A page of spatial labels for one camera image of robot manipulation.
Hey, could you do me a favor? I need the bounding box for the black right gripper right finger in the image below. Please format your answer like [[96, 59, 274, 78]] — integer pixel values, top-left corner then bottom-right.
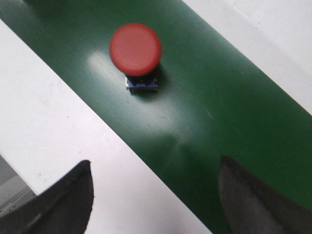
[[218, 156, 312, 234]]

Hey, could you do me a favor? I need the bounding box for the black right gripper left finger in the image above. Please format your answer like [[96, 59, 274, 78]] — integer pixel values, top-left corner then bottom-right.
[[0, 160, 94, 234]]

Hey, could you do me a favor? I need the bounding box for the red push button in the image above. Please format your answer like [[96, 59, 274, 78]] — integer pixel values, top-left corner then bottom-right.
[[109, 23, 162, 93]]

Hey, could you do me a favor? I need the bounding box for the green conveyor belt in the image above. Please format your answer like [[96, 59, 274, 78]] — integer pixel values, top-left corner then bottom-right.
[[0, 0, 312, 234]]

